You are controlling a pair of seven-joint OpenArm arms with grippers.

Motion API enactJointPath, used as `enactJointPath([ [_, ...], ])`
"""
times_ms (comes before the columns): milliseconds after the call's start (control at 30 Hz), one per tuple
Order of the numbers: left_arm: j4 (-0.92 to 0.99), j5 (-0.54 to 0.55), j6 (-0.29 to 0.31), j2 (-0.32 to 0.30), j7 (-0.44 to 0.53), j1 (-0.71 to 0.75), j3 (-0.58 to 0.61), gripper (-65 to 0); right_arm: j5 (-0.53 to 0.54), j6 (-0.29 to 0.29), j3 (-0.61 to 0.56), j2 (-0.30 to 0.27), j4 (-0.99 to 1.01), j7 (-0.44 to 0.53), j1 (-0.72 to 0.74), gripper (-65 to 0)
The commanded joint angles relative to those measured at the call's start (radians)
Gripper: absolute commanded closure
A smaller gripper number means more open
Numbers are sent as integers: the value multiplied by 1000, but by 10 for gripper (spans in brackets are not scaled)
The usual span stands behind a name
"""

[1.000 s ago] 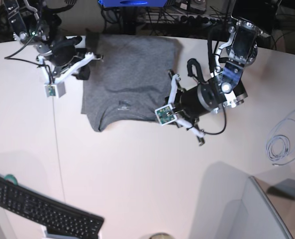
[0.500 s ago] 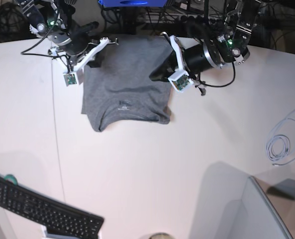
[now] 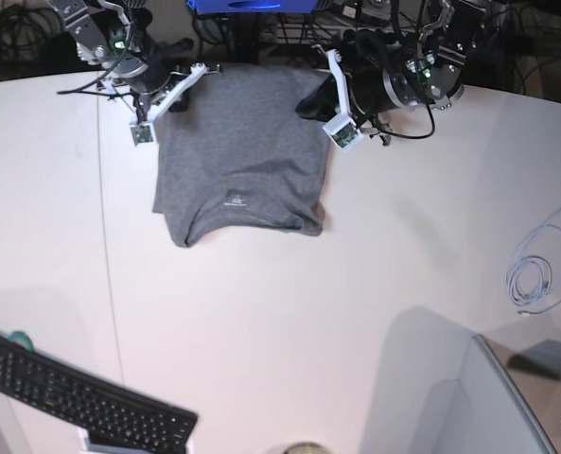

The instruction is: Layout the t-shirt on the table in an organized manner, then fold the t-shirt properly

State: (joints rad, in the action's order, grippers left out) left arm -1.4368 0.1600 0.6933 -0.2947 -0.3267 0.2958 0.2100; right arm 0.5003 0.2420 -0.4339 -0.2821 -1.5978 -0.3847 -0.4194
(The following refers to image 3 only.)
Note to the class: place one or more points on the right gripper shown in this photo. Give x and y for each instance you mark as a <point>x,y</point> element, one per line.
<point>157,73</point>

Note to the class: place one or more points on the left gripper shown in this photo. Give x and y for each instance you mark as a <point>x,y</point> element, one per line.
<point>368,63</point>

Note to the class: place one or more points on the grey t-shirt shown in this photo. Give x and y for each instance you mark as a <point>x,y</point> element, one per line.
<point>240,155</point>

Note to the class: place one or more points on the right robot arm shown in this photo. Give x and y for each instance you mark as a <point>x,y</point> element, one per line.
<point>113,36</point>

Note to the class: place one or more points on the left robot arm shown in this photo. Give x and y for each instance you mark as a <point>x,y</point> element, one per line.
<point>431,56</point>

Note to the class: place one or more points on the black power strip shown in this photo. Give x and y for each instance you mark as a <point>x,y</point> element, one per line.
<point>299,33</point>

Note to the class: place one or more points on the blue box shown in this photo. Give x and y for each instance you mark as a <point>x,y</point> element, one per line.
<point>252,6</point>

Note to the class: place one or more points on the green tape roll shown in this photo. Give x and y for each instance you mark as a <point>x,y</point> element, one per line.
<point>21,339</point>

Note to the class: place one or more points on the black computer keyboard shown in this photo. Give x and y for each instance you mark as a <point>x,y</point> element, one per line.
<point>104,409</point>

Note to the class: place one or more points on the round tan object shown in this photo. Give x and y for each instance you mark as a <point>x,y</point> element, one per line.
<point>306,447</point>

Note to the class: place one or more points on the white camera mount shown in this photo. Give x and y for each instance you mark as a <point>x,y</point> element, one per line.
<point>162,104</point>
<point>343,128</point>

